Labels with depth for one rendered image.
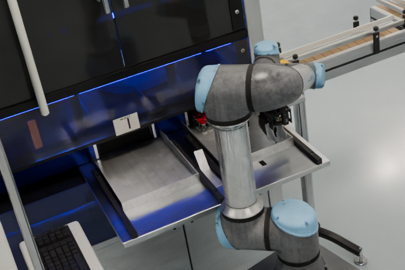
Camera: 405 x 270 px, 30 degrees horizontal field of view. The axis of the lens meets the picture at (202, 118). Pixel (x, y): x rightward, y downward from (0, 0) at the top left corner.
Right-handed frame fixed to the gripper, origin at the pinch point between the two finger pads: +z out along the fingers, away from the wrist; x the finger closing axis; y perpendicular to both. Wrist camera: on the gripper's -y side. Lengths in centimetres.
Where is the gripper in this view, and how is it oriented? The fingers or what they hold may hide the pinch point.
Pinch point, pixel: (273, 140)
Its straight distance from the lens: 247.0
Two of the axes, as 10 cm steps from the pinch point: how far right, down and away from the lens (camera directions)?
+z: 1.5, 8.5, 5.0
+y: 4.1, 4.1, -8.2
